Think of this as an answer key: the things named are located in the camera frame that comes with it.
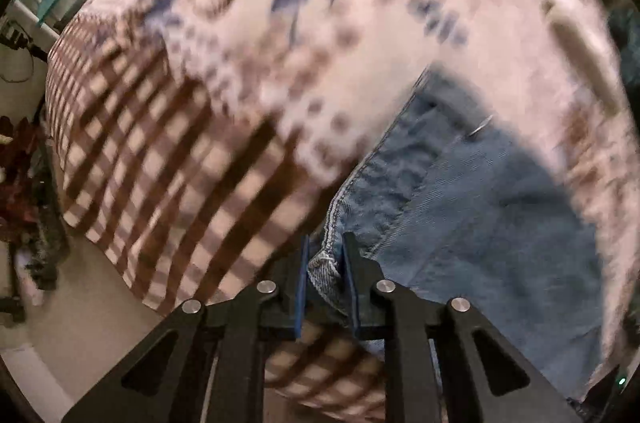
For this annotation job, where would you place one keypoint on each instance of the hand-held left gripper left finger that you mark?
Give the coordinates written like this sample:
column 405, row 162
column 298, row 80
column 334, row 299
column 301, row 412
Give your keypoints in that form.
column 299, row 288

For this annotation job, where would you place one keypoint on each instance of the blue denim pants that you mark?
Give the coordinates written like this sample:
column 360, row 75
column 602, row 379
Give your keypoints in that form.
column 475, row 213

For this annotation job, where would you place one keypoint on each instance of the dark red clutter pile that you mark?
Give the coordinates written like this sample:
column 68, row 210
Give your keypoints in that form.
column 25, row 183

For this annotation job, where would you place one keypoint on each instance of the floral blanket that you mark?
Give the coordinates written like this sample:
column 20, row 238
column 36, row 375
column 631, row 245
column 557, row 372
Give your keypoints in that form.
column 350, row 28

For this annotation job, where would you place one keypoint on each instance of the brown checked bed sheet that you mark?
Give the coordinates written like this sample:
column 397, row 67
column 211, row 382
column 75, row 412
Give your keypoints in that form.
column 150, row 163

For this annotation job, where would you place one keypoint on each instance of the dark teal quilt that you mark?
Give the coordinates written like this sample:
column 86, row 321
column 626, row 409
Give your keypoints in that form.
column 622, row 33

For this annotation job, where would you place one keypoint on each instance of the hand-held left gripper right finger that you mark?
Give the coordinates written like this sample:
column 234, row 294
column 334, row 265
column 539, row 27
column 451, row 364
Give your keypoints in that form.
column 351, row 293

